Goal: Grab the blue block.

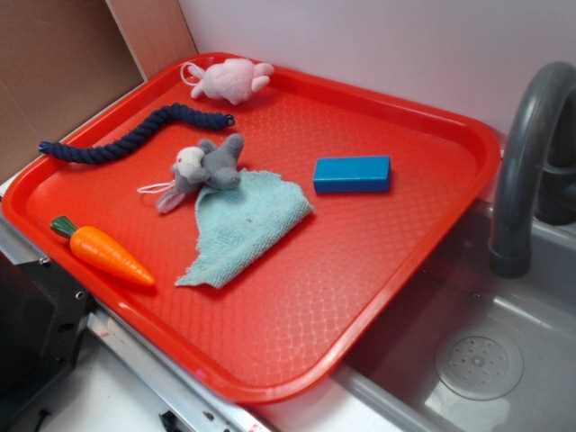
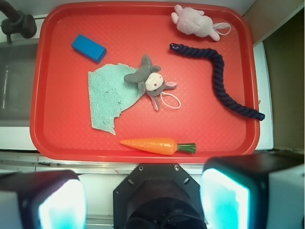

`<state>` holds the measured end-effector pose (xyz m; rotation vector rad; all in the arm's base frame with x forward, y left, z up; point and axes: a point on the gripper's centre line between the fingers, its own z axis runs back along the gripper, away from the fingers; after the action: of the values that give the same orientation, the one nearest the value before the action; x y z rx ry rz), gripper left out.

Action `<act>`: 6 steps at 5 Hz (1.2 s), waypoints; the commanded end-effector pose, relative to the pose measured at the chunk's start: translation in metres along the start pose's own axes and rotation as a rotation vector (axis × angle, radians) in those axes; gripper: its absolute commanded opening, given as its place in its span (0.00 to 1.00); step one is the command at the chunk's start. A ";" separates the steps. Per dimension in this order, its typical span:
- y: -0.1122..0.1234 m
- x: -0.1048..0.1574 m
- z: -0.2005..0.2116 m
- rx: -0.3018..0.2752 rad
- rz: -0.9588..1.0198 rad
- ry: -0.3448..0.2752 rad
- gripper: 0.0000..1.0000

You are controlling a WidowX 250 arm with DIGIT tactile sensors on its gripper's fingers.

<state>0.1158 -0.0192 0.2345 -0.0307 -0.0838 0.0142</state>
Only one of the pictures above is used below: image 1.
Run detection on pink plush bunny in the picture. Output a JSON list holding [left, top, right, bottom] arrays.
[[180, 58, 275, 105]]

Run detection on black metal base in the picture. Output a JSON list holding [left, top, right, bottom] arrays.
[[1, 256, 91, 420]]

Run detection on dark blue rope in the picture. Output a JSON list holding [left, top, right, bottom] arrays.
[[38, 102, 236, 166]]

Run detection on brown cardboard panel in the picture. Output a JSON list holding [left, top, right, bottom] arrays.
[[1, 1, 197, 181]]

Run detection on grey toy sink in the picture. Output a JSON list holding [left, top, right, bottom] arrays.
[[332, 197, 576, 432]]

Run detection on orange plastic carrot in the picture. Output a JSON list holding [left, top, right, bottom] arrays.
[[49, 215, 156, 286]]

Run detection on blue rectangular block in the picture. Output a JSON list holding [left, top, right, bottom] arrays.
[[313, 156, 392, 194]]

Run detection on grey plush bunny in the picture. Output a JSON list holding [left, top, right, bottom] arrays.
[[137, 133, 245, 214]]

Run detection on red plastic tray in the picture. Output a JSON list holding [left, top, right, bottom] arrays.
[[2, 67, 500, 405]]

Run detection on grey toy faucet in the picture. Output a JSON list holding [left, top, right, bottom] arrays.
[[489, 61, 575, 278]]

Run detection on light blue cloth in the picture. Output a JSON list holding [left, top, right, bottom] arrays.
[[175, 169, 313, 289]]

